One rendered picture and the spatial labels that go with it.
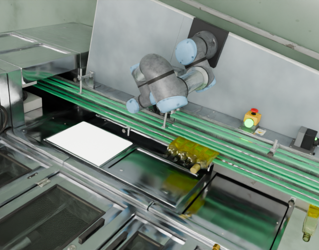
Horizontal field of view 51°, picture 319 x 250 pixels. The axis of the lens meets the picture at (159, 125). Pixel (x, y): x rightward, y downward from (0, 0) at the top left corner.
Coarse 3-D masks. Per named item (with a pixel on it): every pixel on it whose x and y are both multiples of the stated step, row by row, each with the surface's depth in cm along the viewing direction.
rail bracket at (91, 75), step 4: (80, 72) 211; (92, 72) 219; (80, 76) 212; (84, 76) 215; (88, 76) 218; (92, 76) 221; (76, 80) 208; (80, 80) 212; (92, 80) 222; (80, 84) 215; (92, 84) 223; (96, 84) 229; (80, 88) 216; (80, 92) 217
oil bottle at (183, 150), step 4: (188, 140) 185; (184, 144) 180; (188, 144) 181; (192, 144) 182; (180, 148) 176; (184, 148) 177; (188, 148) 177; (180, 152) 174; (184, 152) 174; (184, 156) 174
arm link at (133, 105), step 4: (136, 96) 175; (128, 100) 173; (132, 100) 171; (136, 100) 172; (128, 104) 172; (132, 104) 171; (136, 104) 171; (128, 108) 173; (132, 108) 172; (136, 108) 171; (140, 108) 173; (144, 108) 173; (132, 112) 173; (136, 112) 174
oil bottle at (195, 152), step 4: (196, 144) 181; (192, 148) 177; (196, 148) 178; (200, 148) 178; (204, 148) 179; (188, 152) 174; (192, 152) 174; (196, 152) 174; (200, 152) 176; (188, 156) 172; (192, 156) 171; (196, 156) 172; (192, 160) 172
